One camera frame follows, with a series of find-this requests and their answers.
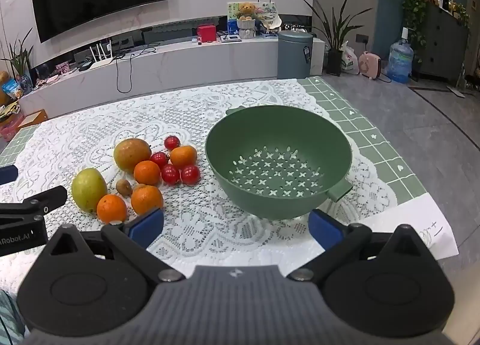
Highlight grey speaker bar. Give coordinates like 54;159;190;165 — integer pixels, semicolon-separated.
142;18;199;45

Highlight white paper sheet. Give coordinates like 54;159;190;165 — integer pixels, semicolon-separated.
362;193;459;260

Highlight wooden box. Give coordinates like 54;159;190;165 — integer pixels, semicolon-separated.
17;108;49;131

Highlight white television console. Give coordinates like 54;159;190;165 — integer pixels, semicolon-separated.
19;17;325;120

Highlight small potted plant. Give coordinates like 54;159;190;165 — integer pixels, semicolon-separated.
0;28;35;81

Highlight pink basket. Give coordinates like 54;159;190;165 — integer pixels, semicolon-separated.
0;112;26;142

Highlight yellow red-blushed pear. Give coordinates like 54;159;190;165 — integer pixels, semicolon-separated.
113;138;152;173

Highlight red box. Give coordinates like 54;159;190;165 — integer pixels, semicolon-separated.
197;24;217;43

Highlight orange mandarin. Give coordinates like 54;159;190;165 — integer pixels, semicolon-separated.
169;145;198;169
130;184;164;216
96;194;128;224
133;160;162;186

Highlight blue water jug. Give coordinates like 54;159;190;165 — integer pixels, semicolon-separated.
386;27;415;84

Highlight grey-blue trash bin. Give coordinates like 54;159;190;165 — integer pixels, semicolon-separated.
277;31;314;79

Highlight snack bag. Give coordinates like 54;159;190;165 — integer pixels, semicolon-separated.
0;77;21;100

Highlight black power cable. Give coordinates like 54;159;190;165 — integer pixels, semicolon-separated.
115;45;158;93

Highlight green checked tablecloth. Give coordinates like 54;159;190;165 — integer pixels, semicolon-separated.
0;77;428;206

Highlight green colander bowl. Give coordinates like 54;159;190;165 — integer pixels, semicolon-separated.
205;105;354;220

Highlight white plastic bag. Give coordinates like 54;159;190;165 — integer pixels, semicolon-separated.
340;42;360;75

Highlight grey dresser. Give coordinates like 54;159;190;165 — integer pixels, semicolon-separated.
416;3;469;86

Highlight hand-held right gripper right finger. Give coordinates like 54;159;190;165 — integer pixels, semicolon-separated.
287;209;443;282

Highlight white router with antennas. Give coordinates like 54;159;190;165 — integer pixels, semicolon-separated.
88;40;115;68

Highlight long-leaf potted plant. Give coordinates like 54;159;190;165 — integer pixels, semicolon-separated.
303;0;372;77

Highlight pink heater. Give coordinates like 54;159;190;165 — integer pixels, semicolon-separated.
358;51;382;80

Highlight white lace tablecloth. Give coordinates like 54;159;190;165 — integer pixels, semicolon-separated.
0;80;399;295

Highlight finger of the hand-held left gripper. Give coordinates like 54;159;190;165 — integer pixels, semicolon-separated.
0;185;68;219
0;165;19;185

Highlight printed picture card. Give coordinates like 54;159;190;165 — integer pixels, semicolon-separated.
227;2;278;36

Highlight teal striped clothing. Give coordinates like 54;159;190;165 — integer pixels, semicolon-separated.
0;289;25;345

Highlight white pot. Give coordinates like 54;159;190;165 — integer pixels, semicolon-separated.
239;17;257;39

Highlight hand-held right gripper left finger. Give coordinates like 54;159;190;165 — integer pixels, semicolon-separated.
32;209;186;282

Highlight green pear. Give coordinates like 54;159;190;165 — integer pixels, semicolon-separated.
71;168;109;214

